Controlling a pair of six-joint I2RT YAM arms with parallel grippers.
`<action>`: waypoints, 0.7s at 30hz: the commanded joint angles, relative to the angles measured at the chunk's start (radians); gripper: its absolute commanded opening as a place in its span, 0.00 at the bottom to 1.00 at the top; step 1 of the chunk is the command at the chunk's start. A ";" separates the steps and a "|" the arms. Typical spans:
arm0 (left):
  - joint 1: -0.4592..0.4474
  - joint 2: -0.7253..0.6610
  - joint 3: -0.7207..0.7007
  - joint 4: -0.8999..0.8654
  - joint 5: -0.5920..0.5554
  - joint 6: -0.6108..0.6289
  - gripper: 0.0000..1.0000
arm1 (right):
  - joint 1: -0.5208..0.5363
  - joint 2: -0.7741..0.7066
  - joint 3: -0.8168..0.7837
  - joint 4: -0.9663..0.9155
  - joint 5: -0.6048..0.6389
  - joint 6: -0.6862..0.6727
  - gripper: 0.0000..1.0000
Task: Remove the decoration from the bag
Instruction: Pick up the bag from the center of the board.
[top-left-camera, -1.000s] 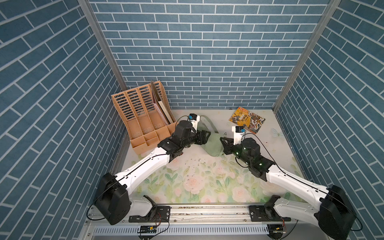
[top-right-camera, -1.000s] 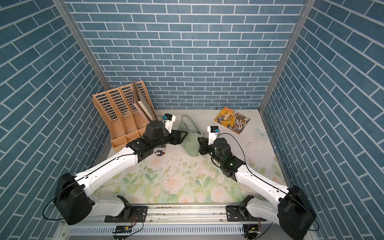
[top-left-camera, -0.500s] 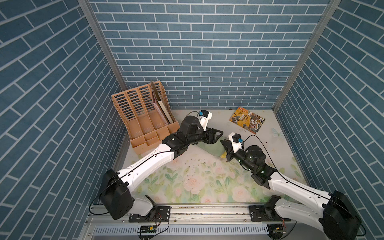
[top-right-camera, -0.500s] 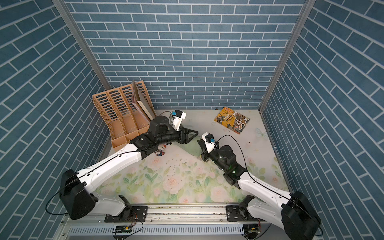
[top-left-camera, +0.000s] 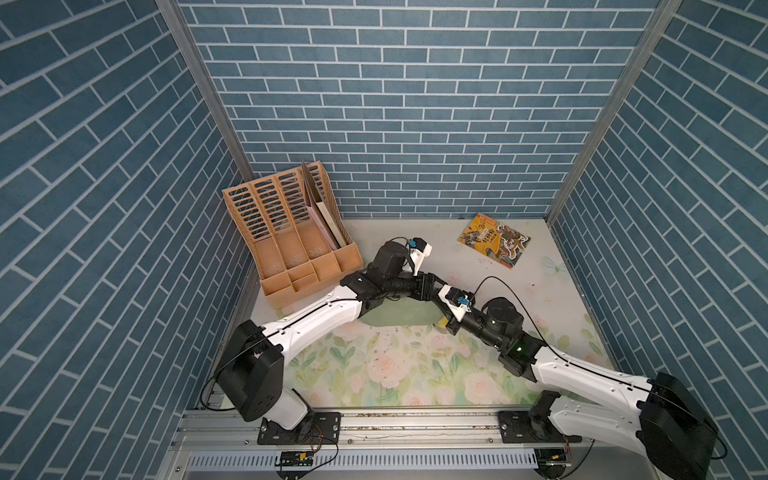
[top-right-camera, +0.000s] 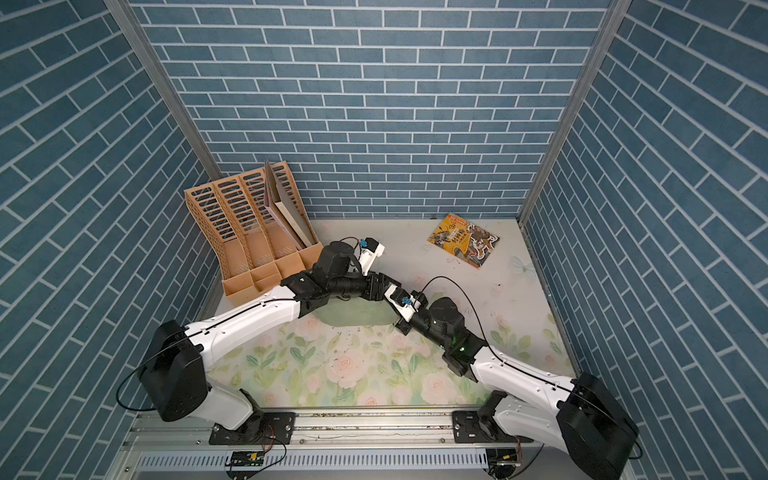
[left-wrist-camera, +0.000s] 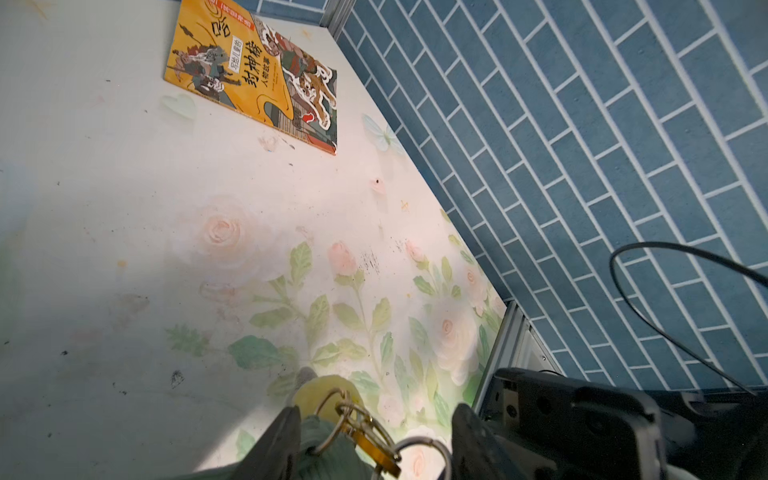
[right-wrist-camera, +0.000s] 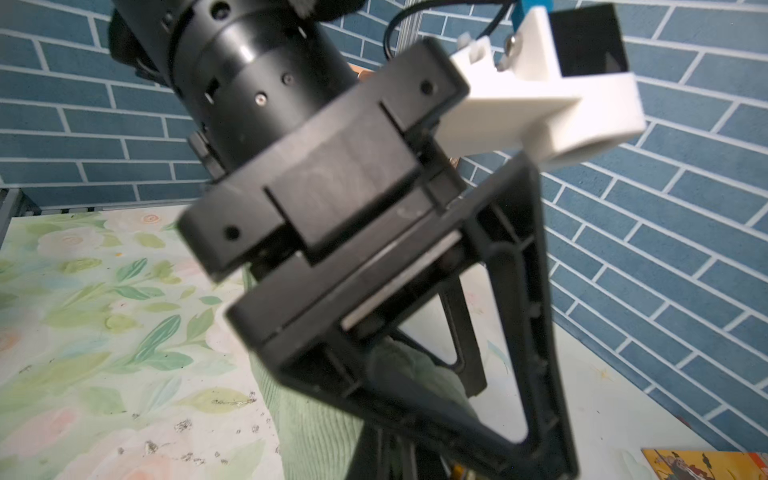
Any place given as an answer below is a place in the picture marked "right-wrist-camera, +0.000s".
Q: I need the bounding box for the floral table mat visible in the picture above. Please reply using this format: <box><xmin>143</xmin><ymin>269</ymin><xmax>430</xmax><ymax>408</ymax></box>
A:
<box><xmin>1</xmin><ymin>207</ymin><xmax>712</xmax><ymax>479</ymax></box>

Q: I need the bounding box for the colourful comic booklet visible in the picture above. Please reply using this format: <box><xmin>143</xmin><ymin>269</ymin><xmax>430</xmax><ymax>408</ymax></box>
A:
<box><xmin>642</xmin><ymin>449</ymin><xmax>767</xmax><ymax>480</ymax></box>

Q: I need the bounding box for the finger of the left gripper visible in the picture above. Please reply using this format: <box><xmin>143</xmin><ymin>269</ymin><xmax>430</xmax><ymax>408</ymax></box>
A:
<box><xmin>439</xmin><ymin>278</ymin><xmax>487</xmax><ymax>397</ymax></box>
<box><xmin>467</xmin><ymin>153</ymin><xmax>579</xmax><ymax>479</ymax></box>

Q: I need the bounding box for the green corduroy shoulder bag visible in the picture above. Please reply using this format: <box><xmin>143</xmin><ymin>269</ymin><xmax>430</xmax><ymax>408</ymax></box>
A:
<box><xmin>242</xmin><ymin>263</ymin><xmax>481</xmax><ymax>480</ymax></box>

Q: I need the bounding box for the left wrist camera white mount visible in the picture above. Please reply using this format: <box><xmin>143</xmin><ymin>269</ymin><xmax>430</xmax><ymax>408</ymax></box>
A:
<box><xmin>436</xmin><ymin>3</ymin><xmax>646</xmax><ymax>171</ymax></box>

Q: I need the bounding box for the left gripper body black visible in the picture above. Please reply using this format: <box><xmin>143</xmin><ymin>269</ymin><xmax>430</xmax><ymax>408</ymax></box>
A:
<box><xmin>176</xmin><ymin>38</ymin><xmax>468</xmax><ymax>360</ymax></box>

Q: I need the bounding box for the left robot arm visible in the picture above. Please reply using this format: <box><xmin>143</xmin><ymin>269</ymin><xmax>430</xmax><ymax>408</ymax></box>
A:
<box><xmin>109</xmin><ymin>1</ymin><xmax>579</xmax><ymax>479</ymax></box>

